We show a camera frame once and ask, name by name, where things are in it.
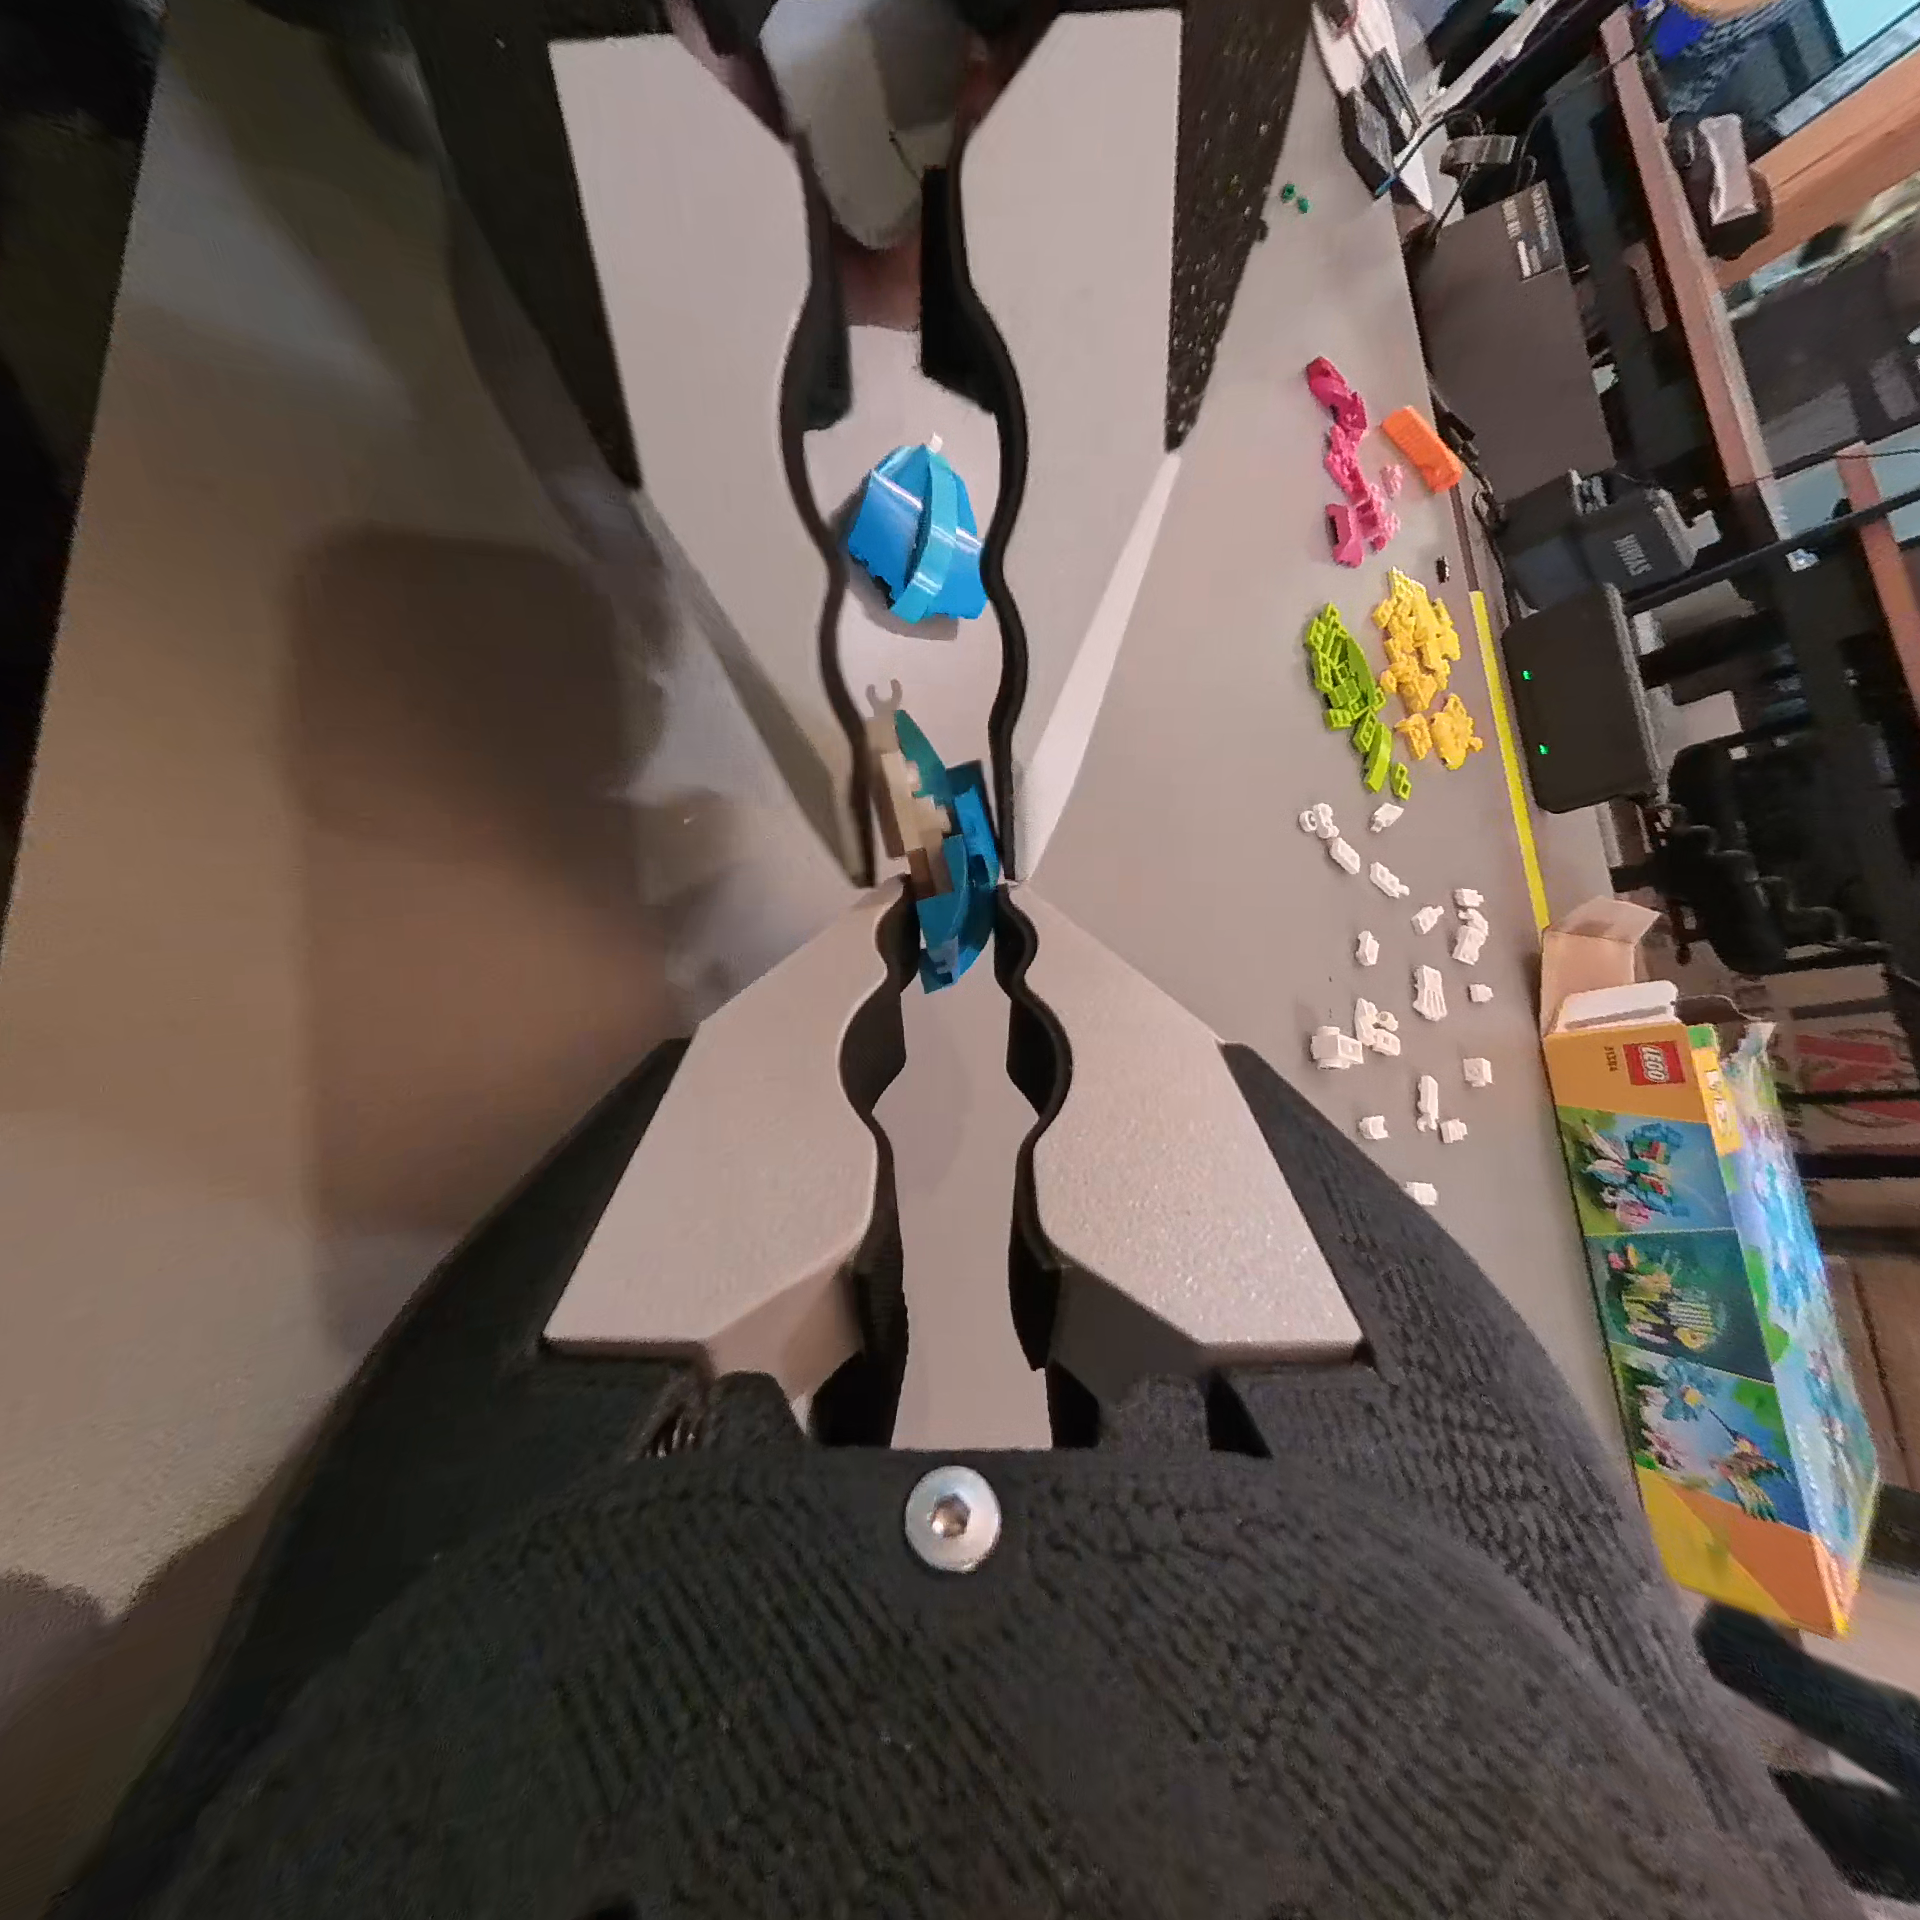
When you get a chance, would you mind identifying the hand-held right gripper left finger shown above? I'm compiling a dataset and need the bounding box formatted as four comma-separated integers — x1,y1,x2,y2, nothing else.
543,883,913,1446

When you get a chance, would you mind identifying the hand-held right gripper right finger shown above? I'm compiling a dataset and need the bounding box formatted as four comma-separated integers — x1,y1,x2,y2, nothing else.
994,883,1369,1451

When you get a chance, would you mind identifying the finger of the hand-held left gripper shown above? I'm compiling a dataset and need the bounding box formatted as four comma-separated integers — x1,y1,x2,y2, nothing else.
551,32,877,888
919,7,1189,883

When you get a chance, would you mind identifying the blue and tan lego assembly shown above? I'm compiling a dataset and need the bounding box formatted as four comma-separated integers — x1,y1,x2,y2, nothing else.
867,678,1003,997

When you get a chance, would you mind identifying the pile of white lego pieces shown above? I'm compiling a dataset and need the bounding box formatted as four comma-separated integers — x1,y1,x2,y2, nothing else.
1296,799,1502,1212

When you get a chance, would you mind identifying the pile of pink lego pieces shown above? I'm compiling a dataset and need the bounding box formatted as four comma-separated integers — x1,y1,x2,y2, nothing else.
1303,355,1413,570

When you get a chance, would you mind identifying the orange lego piece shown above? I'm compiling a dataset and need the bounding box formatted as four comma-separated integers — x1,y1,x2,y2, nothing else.
1380,404,1467,497

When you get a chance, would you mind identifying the pile of lime lego pieces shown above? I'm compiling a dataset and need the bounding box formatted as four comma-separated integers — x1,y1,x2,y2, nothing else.
1301,601,1416,799

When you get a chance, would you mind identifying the pile of yellow lego pieces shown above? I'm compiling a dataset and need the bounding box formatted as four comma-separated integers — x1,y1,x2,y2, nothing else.
1369,569,1489,773

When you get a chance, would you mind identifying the colourful lego box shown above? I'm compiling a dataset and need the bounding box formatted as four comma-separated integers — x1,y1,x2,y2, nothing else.
1536,897,1883,1640

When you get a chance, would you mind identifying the person's left hand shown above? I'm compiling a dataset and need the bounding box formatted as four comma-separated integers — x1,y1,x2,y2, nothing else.
841,237,924,331

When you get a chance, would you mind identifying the flat black box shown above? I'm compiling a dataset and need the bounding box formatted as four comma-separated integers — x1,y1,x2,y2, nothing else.
1406,193,1620,500

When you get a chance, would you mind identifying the black power brick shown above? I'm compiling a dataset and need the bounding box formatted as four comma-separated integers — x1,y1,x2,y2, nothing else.
1501,469,1700,606

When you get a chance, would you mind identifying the yellow tape strip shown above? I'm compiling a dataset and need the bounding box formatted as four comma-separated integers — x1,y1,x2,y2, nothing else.
1467,588,1556,943

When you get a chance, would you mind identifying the black device with green lights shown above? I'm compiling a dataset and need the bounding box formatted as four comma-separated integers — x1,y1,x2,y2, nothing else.
1501,583,1670,816

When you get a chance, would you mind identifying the brown wooden shelf frame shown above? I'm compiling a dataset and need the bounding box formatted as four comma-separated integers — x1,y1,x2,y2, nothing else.
1592,0,1920,1083

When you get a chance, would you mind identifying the coiled black cable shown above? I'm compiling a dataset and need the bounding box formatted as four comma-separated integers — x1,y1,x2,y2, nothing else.
1633,743,1824,970

